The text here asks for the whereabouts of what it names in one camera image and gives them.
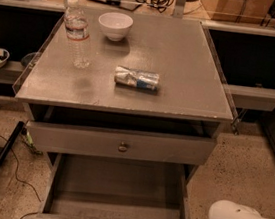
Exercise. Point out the grey drawer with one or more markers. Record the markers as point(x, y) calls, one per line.
point(83, 187)
point(117, 143)

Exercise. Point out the grey top drawer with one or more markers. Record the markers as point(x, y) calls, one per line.
point(117, 143)

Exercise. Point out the grey wooden drawer cabinet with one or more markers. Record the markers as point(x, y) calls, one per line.
point(190, 99)

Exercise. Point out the crushed silver blue can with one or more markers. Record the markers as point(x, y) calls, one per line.
point(136, 78)

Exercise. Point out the white ceramic bowl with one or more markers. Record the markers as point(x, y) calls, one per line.
point(115, 26)

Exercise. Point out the cardboard box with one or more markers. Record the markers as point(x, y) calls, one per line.
point(246, 11)

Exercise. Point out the dark round dish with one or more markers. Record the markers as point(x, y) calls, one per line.
point(29, 60)

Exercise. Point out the clear plastic water bottle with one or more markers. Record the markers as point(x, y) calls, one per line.
point(76, 27)

